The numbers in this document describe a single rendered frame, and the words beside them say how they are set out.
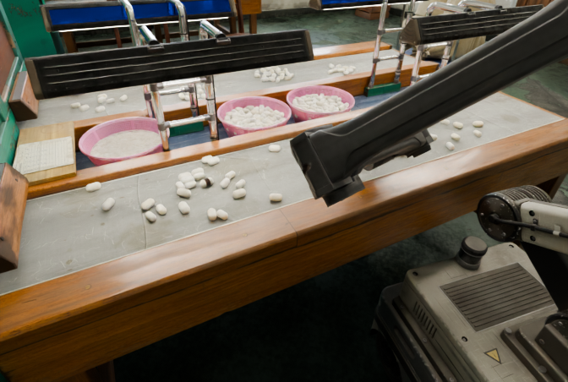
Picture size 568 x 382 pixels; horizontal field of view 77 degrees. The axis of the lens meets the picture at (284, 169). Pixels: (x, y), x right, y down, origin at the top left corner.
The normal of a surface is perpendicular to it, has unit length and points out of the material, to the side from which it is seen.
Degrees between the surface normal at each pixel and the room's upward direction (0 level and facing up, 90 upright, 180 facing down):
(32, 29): 90
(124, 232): 0
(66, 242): 0
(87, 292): 0
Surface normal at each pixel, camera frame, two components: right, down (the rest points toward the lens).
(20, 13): 0.48, 0.51
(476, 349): 0.02, -0.82
